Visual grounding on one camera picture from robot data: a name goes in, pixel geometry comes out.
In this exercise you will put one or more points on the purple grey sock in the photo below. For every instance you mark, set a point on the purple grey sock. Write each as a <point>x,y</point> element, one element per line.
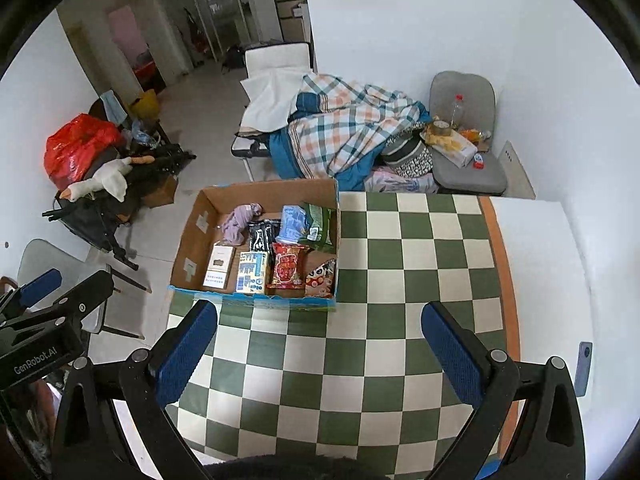
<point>240,222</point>

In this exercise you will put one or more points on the white folding bed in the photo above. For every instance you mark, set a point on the white folding bed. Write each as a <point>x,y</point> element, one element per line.
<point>275,55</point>

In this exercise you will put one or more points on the green checkered tablecloth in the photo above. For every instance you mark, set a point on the green checkered tablecloth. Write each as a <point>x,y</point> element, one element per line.
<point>390,310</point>

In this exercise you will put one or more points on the white paper package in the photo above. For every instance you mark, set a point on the white paper package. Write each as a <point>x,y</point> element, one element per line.
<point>455,150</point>

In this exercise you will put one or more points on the grey plastic chair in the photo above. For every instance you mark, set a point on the grey plastic chair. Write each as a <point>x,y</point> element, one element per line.
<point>45,257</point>

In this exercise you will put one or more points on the large red snack packet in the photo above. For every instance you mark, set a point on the large red snack packet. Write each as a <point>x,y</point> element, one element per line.
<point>286,266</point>

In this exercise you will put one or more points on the white sheet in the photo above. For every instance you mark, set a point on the white sheet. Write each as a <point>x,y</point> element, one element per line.
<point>270,100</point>

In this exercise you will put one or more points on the blue chair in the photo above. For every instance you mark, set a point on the blue chair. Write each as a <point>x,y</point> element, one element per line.
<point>492,470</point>

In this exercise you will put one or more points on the grey cushioned chair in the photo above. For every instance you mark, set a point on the grey cushioned chair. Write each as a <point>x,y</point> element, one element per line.
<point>462,87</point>

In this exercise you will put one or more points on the clear oil bottle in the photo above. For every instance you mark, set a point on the clear oil bottle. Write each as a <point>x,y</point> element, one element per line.
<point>456,112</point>

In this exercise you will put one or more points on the small red cartoon snack packet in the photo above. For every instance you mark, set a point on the small red cartoon snack packet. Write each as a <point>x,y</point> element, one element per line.
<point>320,277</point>

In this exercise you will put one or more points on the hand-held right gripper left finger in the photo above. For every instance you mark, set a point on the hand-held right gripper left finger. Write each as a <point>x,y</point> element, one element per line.
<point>185,355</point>

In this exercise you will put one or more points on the blue tissue packet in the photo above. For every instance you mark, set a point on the blue tissue packet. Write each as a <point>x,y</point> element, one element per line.
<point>292,222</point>

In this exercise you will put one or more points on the black snack packet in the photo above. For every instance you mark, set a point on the black snack packet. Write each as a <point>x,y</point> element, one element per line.
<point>262,235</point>

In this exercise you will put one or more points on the white box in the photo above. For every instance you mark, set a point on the white box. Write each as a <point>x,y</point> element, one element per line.
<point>219,267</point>

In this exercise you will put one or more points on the yellow bin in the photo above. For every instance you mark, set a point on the yellow bin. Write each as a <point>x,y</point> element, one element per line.
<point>146,105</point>

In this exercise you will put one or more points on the brown floor carton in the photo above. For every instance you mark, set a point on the brown floor carton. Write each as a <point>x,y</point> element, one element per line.
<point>160,192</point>

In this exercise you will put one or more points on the white slotted panel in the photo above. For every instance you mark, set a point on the white slotted panel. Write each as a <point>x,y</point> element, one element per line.
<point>515,170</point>

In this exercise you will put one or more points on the small red box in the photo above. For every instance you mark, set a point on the small red box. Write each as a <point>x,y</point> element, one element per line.
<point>478,162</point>

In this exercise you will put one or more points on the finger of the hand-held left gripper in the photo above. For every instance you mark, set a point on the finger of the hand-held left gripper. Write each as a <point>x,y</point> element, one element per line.
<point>40,285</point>
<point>82,297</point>

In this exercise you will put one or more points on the green snack packet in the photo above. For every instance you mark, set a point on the green snack packet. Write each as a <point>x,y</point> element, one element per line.
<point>320,225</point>

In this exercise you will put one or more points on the black white patterned cloth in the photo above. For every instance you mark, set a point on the black white patterned cloth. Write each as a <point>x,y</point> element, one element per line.
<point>410,157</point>

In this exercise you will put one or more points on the plaid blanket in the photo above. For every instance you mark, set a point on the plaid blanket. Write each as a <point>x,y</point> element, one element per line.
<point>345,125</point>

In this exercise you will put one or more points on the red plastic bag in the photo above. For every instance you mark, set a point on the red plastic bag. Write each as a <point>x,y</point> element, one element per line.
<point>75,152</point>

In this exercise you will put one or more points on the black folded tripod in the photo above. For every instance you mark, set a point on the black folded tripod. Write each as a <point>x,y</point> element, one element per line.
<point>95,220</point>

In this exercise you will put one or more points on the orange snack packet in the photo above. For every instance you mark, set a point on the orange snack packet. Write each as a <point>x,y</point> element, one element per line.
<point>475,135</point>

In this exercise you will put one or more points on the purple smartphone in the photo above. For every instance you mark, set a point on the purple smartphone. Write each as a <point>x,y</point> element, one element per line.
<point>584,367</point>

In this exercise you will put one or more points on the pink cloth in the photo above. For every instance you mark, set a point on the pink cloth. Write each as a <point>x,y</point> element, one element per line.
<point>395,182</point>

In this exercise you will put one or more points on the cardboard box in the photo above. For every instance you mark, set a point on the cardboard box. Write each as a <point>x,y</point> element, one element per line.
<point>200,260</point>

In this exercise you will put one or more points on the glass sliding door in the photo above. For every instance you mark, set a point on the glass sliding door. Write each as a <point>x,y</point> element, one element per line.
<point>220,10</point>

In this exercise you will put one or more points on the white goose plush toy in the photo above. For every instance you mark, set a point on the white goose plush toy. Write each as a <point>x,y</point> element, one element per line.
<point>107,177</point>

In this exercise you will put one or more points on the blue and cream tissue pack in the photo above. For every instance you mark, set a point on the blue and cream tissue pack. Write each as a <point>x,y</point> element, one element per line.
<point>252,272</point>

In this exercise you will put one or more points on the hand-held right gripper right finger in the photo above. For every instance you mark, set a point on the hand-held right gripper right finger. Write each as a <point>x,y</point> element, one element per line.
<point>450,355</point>

